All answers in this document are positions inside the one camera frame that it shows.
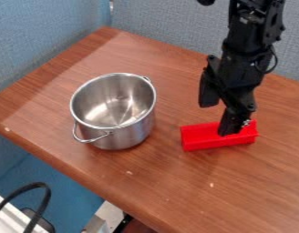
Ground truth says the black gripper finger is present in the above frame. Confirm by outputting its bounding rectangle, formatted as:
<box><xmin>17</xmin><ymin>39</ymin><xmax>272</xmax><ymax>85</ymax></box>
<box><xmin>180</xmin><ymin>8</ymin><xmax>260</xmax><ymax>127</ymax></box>
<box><xmin>217</xmin><ymin>97</ymin><xmax>256</xmax><ymax>137</ymax></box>
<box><xmin>197</xmin><ymin>70</ymin><xmax>220</xmax><ymax>107</ymax></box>

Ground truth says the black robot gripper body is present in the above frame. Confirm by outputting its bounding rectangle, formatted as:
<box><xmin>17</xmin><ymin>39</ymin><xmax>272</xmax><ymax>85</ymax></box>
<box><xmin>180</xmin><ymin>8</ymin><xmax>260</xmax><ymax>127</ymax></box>
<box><xmin>205</xmin><ymin>46</ymin><xmax>279</xmax><ymax>102</ymax></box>

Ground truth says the red plastic block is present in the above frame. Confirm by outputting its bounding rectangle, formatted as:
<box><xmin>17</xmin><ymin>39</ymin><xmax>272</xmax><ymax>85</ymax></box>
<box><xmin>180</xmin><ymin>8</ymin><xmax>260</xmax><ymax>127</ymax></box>
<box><xmin>180</xmin><ymin>120</ymin><xmax>259</xmax><ymax>151</ymax></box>

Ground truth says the stainless steel pot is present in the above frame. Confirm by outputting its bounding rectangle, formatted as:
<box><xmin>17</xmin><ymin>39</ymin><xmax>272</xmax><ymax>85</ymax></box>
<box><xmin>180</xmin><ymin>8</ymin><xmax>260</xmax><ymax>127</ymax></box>
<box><xmin>69</xmin><ymin>73</ymin><xmax>156</xmax><ymax>150</ymax></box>

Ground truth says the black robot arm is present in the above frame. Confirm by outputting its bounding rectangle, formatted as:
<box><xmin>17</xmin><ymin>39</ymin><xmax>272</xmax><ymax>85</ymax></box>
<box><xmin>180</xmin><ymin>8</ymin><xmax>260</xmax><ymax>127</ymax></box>
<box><xmin>197</xmin><ymin>0</ymin><xmax>286</xmax><ymax>137</ymax></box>

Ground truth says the white box with black base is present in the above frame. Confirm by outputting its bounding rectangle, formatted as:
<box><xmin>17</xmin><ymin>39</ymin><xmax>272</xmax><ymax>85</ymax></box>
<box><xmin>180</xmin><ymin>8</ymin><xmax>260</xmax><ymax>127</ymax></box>
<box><xmin>0</xmin><ymin>196</ymin><xmax>54</xmax><ymax>233</ymax></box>

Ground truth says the grey table leg bracket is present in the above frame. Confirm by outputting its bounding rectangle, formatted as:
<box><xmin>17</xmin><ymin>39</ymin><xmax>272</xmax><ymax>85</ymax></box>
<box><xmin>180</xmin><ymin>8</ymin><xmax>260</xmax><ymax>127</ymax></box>
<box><xmin>81</xmin><ymin>201</ymin><xmax>125</xmax><ymax>233</ymax></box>

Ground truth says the black cable loop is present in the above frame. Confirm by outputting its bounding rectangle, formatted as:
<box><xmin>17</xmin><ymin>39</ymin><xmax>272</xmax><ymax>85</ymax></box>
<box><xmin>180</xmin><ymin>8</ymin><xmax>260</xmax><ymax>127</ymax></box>
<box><xmin>0</xmin><ymin>181</ymin><xmax>52</xmax><ymax>233</ymax></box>

